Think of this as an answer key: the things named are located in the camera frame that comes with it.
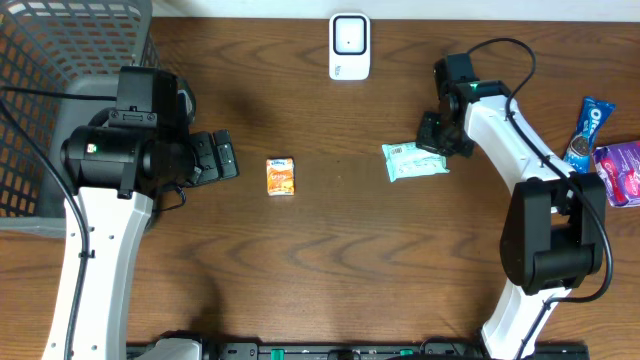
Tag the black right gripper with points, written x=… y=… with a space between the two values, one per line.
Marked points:
x=441 y=138

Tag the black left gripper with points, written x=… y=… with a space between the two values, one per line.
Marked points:
x=201 y=157

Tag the mint green wipes packet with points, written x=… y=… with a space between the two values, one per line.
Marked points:
x=406 y=160

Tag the orange snack packet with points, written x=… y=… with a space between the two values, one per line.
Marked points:
x=280 y=176

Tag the blue oreo cookie pack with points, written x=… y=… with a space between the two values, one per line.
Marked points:
x=593 y=116

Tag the red purple liner packet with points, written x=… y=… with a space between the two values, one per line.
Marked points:
x=618 y=167

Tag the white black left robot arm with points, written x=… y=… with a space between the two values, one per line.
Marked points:
x=113 y=170

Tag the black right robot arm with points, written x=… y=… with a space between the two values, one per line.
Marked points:
x=553 y=236

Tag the white barcode scanner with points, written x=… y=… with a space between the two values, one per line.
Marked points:
x=349 y=47

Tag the dark grey plastic mesh basket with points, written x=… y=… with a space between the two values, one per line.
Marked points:
x=60 y=60

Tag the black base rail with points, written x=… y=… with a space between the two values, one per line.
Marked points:
x=434 y=348

